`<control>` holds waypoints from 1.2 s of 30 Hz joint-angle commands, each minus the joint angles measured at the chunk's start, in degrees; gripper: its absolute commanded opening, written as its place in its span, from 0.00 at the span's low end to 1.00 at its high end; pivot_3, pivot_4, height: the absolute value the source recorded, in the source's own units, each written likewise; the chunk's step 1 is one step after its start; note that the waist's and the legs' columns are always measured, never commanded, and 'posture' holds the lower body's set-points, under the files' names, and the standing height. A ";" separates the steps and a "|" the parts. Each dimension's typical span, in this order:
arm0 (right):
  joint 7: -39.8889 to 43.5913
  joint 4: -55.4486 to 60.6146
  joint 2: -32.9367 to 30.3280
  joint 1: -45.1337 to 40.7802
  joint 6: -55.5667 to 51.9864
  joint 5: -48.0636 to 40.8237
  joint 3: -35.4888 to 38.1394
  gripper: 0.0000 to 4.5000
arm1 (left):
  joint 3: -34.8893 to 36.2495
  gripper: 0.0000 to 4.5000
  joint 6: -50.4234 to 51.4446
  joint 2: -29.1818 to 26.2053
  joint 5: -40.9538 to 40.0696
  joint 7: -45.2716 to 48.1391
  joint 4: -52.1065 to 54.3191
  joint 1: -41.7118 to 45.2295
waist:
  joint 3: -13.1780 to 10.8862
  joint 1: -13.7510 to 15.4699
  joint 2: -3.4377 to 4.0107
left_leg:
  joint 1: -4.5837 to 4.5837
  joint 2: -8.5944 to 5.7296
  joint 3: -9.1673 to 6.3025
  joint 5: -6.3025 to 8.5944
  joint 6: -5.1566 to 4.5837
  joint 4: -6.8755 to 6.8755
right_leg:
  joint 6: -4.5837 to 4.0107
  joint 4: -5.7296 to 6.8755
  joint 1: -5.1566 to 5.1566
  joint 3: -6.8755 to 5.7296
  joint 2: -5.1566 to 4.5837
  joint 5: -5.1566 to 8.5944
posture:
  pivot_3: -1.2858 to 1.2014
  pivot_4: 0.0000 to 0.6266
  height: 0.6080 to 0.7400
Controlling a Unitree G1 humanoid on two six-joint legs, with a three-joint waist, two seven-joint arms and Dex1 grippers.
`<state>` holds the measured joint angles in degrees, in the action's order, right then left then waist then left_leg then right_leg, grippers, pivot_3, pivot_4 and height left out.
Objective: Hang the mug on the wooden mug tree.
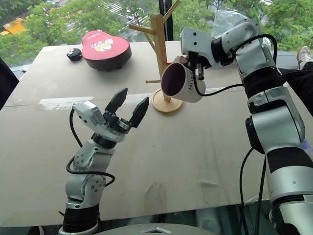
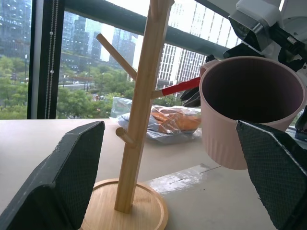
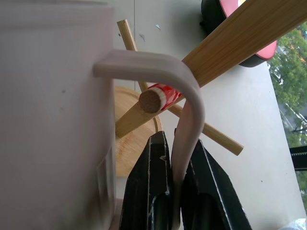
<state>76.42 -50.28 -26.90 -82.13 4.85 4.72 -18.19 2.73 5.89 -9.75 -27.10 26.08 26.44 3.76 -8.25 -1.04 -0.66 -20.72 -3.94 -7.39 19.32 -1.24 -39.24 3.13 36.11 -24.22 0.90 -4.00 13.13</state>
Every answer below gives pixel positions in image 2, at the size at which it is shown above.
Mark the wooden mug tree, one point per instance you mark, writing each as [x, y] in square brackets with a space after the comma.
[134, 134]

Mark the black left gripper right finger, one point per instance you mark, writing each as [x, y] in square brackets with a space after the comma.
[278, 172]

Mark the clear plastic bag orange contents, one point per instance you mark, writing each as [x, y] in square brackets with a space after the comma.
[172, 121]

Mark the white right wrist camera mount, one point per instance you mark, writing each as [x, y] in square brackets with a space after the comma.
[256, 12]

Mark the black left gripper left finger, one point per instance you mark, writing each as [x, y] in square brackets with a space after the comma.
[48, 182]

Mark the dark window frame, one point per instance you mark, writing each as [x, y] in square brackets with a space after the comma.
[45, 60]

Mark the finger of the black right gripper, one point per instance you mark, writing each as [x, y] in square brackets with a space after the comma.
[192, 98]

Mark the clear tape patch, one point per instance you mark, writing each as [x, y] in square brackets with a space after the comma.
[182, 178]

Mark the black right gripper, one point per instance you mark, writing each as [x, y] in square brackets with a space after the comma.
[291, 48]

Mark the pink ribbed mug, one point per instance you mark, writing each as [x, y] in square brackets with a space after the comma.
[218, 143]

